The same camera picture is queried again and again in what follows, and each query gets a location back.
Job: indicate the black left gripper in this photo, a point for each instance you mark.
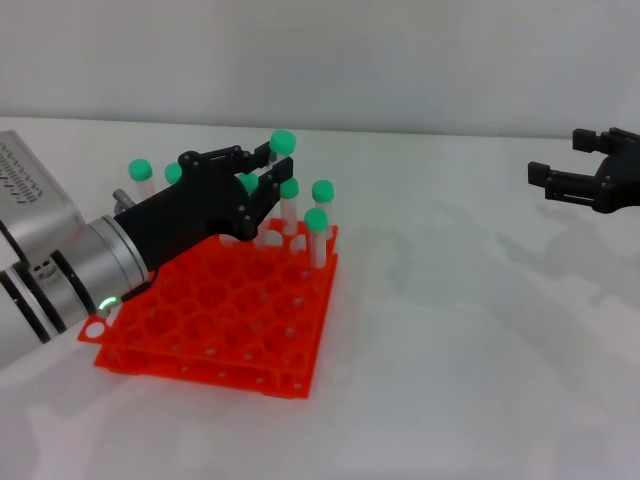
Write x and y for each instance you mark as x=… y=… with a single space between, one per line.
x=195 y=210

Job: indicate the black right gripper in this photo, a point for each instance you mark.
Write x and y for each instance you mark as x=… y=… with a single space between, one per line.
x=620 y=182

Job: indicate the grey metal stud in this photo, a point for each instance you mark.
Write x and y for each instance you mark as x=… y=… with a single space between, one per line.
x=122 y=200

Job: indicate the orange test tube rack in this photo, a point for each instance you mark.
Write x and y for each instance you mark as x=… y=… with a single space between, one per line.
x=250 y=320

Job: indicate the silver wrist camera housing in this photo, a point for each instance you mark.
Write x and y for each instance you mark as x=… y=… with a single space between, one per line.
x=35 y=200

